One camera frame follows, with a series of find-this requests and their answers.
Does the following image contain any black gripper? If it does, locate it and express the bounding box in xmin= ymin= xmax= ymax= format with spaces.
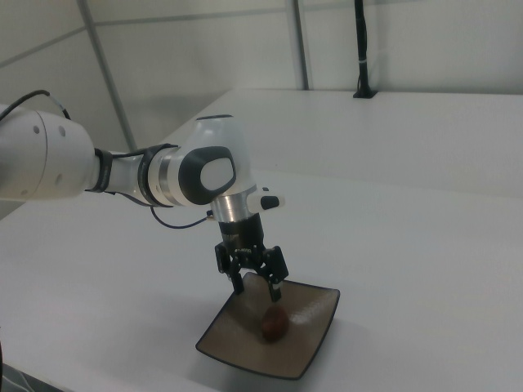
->
xmin=214 ymin=213 xmax=288 ymax=304

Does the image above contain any small round brown food item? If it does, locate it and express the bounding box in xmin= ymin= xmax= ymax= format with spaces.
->
xmin=260 ymin=305 xmax=290 ymax=344

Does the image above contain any square brown ceramic plate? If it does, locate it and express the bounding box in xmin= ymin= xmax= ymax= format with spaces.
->
xmin=195 ymin=270 xmax=342 ymax=381

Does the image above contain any thin dark gripper cable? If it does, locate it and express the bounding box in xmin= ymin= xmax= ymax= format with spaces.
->
xmin=150 ymin=205 xmax=214 ymax=230

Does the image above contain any black camera stand pole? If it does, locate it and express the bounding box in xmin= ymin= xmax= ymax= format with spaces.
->
xmin=352 ymin=0 xmax=378 ymax=100

